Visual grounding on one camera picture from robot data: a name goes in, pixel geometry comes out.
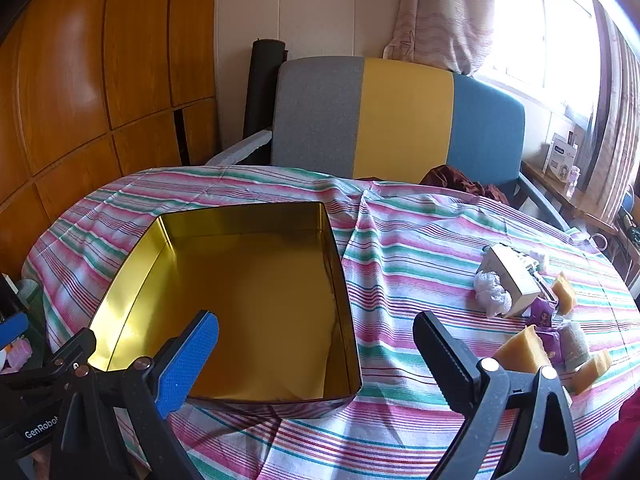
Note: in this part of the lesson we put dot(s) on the black rolled mat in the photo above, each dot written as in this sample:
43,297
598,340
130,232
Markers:
262,85

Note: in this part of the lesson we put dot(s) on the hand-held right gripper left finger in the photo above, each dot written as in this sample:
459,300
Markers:
187,362

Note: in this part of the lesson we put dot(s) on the window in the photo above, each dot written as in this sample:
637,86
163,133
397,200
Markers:
545,35

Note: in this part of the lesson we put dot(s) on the striped side curtain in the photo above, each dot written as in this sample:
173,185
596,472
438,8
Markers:
617,125

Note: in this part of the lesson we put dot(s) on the wooden side table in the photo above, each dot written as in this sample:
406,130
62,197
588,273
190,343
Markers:
565,195

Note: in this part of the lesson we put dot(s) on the purple snack packet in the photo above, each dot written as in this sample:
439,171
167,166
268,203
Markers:
542,312
552,345

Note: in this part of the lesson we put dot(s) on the red blanket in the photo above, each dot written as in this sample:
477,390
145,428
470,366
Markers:
615,445

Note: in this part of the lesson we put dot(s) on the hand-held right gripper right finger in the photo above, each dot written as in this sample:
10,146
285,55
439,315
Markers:
445,365

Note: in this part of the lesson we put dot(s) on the white socket box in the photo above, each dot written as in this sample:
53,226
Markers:
515,275

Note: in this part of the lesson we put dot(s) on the pink plastic object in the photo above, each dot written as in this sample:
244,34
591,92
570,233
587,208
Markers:
20,352

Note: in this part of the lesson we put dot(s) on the dark red cloth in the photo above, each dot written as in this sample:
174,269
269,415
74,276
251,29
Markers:
460,180

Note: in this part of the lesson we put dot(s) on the blue round object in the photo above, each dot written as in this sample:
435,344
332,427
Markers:
628,199

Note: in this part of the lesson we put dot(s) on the pink patterned curtain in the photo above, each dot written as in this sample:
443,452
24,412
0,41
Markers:
440,10

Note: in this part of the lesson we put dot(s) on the wooden wardrobe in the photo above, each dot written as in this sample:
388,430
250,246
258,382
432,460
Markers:
80,85

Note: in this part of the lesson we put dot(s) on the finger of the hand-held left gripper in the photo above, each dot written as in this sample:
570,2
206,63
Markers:
12,327
70,352

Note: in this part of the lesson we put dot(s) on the small clear bottle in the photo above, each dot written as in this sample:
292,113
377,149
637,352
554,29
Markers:
573,180

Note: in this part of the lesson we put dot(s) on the white printed carton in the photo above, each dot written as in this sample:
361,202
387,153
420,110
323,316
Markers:
560,157

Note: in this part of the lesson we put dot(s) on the gold metal tin box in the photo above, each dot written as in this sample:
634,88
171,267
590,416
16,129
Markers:
240,300

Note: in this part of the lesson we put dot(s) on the striped tablecloth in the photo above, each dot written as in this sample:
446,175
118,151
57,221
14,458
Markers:
410,270

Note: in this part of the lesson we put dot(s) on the grey yellow blue sofa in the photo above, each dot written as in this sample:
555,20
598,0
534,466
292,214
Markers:
400,115

